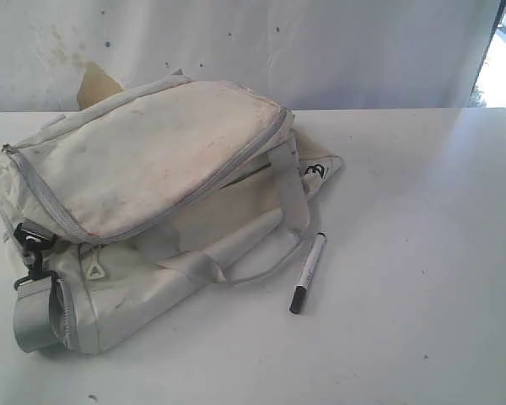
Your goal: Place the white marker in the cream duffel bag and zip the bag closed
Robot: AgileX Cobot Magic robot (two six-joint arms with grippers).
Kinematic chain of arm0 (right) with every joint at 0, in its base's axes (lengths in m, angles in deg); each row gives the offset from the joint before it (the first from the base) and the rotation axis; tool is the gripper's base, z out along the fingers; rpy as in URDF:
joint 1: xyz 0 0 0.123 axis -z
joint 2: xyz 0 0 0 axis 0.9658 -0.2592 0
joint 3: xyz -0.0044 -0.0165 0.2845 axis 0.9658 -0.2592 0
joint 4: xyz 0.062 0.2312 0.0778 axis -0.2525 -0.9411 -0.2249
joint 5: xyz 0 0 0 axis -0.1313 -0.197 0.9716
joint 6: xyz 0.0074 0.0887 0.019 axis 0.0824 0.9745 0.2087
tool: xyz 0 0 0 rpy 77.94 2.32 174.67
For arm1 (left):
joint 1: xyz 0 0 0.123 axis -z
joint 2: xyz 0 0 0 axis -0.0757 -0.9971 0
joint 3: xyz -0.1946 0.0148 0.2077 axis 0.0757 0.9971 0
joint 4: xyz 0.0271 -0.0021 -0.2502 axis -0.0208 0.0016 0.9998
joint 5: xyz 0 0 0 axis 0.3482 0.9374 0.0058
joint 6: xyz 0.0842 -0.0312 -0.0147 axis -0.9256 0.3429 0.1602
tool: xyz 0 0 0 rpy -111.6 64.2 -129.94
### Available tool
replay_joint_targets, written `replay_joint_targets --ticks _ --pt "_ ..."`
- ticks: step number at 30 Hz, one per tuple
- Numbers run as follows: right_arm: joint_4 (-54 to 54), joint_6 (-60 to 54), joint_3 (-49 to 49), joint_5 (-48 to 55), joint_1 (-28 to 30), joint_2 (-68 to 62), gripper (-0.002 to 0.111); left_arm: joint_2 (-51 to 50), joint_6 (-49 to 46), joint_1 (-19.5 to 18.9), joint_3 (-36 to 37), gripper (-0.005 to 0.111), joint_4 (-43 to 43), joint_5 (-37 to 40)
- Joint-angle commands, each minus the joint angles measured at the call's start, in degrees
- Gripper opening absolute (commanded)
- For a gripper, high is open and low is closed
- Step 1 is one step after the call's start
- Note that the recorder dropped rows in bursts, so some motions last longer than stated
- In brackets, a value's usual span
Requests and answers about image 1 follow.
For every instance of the white fabric duffel bag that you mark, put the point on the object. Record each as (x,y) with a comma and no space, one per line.
(153,194)

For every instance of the black plastic strap clip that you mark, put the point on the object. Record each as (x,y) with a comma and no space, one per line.
(34,241)

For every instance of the white marker with black cap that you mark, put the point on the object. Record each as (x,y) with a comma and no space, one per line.
(307,274)

